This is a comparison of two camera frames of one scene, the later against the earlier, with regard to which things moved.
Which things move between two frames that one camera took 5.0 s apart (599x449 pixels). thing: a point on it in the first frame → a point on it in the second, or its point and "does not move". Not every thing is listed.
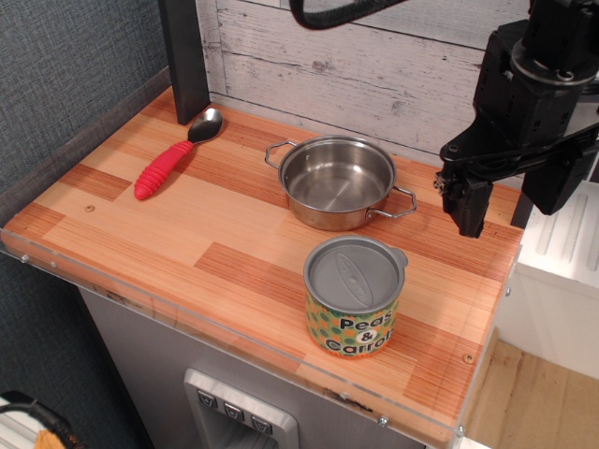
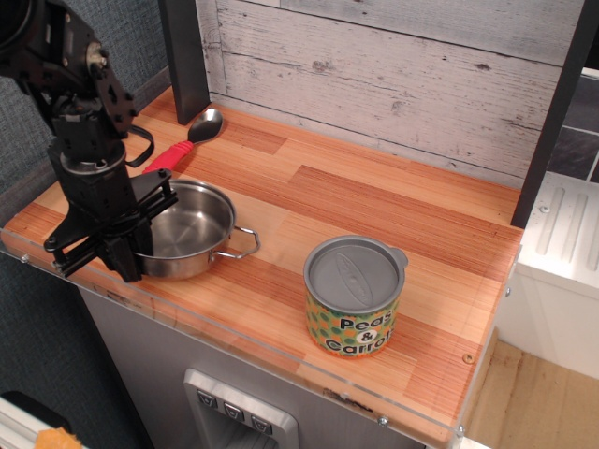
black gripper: [521, 122] → [106, 198]
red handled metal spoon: [206, 126] does not move
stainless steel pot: [334, 182] → [188, 235]
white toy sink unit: [549, 299] does not move
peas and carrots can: [352, 284] does not move
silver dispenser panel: [225, 417] does not move
